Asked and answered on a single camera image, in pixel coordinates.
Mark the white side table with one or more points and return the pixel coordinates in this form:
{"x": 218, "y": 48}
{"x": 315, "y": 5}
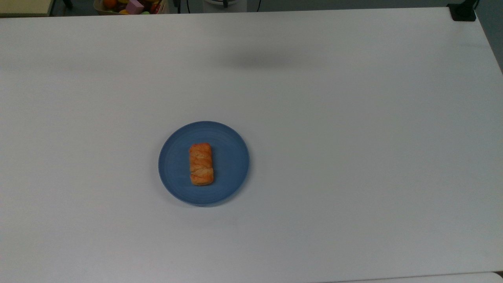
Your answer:
{"x": 432, "y": 278}

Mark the yellowish side desk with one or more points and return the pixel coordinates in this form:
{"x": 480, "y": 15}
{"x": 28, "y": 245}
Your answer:
{"x": 23, "y": 7}

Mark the orange toy fruit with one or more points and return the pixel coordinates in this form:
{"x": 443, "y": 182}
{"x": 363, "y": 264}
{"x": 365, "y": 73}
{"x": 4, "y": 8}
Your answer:
{"x": 109, "y": 3}

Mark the orange-brown bread roll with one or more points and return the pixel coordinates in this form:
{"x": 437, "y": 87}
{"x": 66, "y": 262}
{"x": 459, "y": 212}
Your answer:
{"x": 201, "y": 164}

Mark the basket of toy fruits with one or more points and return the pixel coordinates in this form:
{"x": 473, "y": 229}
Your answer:
{"x": 155, "y": 8}

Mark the pink toy block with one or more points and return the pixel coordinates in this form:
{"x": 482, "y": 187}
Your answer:
{"x": 134, "y": 7}

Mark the blue round plate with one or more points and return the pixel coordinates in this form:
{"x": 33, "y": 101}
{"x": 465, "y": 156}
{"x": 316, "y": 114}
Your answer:
{"x": 228, "y": 165}

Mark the black table clamp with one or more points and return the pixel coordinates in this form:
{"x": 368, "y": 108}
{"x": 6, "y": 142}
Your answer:
{"x": 463, "y": 12}

